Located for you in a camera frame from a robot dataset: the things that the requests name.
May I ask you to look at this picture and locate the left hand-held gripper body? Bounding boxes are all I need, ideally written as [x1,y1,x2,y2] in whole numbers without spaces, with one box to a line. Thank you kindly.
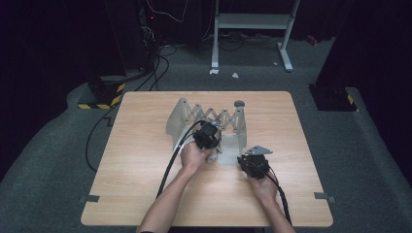
[192,119,223,150]

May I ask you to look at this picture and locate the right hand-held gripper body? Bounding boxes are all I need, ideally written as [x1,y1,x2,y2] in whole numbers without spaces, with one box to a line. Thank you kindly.
[240,146,274,180]

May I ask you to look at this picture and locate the expandable grey metal bookend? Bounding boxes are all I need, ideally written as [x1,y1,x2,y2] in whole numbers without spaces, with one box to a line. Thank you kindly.
[165,96,249,166]

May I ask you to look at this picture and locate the person's right hand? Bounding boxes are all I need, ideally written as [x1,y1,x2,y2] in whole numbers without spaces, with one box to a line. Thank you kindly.
[248,171,280,204]

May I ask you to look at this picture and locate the person's left hand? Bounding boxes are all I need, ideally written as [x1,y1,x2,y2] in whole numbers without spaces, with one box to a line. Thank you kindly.
[180,141,212,176]

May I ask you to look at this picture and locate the grey tape piece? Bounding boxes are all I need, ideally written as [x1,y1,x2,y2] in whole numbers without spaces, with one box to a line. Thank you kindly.
[314,191,336,204]
[80,194,100,204]

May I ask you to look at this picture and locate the black yellow striped stand base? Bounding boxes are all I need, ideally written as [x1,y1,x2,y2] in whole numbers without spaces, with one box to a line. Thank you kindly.
[309,83,360,113]
[77,76,126,111]

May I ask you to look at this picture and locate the black equipment rack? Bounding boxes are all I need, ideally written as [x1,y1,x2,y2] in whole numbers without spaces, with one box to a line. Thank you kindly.
[103,0,157,73]

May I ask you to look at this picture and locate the small red object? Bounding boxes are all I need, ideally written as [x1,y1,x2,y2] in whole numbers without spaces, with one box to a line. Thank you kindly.
[305,33,320,47]

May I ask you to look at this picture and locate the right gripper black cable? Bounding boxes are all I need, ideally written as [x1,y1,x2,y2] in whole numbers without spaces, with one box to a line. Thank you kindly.
[256,163,292,226]

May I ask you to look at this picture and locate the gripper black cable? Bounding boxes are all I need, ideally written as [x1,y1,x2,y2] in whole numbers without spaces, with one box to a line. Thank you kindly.
[256,163,292,226]
[155,119,207,199]

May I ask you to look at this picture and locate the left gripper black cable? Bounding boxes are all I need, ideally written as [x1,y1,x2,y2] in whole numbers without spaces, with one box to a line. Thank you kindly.
[155,119,207,199]

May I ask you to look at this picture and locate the black floor cable bundle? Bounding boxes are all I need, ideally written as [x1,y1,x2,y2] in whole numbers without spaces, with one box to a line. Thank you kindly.
[134,45,179,92]

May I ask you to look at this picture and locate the black cables under stand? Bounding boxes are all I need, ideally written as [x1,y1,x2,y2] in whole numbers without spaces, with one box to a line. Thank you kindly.
[219,30,284,52]

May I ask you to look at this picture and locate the thin black floor cable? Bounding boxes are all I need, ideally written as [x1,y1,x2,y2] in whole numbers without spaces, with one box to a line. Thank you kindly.
[85,105,119,173]

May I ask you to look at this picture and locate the white metal stand frame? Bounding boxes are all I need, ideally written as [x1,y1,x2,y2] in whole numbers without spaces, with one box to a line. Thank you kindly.
[211,0,301,73]

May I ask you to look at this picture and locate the thin white hanging cable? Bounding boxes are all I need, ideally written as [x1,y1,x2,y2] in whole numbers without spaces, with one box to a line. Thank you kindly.
[145,0,190,24]

